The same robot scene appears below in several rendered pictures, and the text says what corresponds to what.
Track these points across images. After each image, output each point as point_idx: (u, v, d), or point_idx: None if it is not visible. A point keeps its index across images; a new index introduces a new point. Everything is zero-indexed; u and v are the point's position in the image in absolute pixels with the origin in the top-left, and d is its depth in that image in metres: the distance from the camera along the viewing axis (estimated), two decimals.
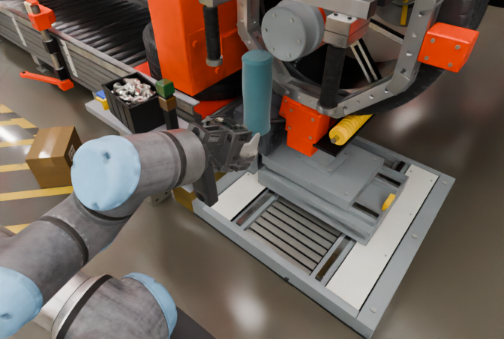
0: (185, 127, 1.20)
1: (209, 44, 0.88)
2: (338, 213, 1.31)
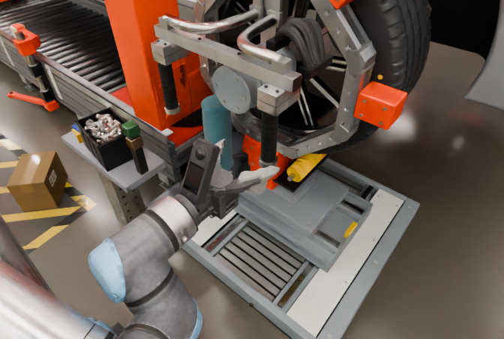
0: (154, 161, 1.27)
1: (166, 96, 0.94)
2: (302, 241, 1.37)
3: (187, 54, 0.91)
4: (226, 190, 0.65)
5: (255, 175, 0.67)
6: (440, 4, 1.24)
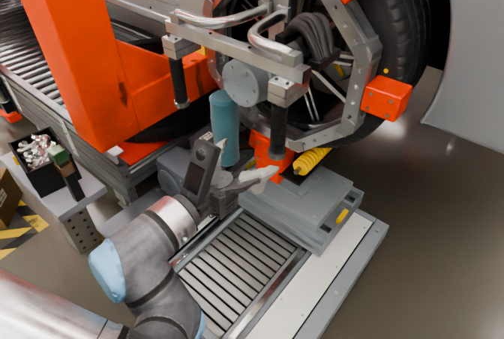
0: (94, 187, 1.17)
1: (175, 90, 0.96)
2: (295, 227, 1.42)
3: (196, 49, 0.93)
4: (227, 190, 0.65)
5: (255, 175, 0.68)
6: None
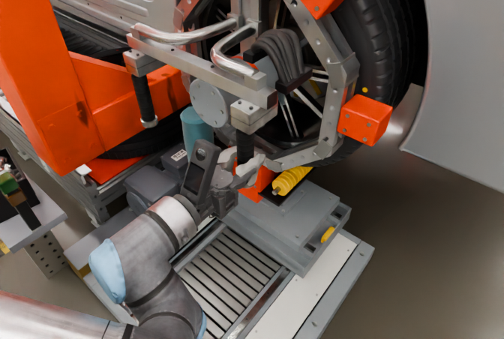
0: (52, 213, 1.09)
1: (141, 109, 0.90)
2: (278, 246, 1.35)
3: (163, 64, 0.86)
4: (232, 188, 0.65)
5: (250, 166, 0.69)
6: None
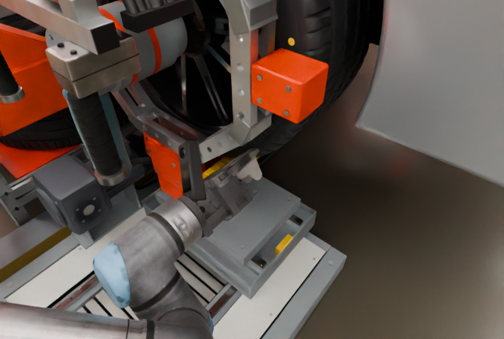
0: None
1: None
2: (222, 259, 1.10)
3: (12, 11, 0.61)
4: (228, 172, 0.64)
5: (242, 156, 0.70)
6: None
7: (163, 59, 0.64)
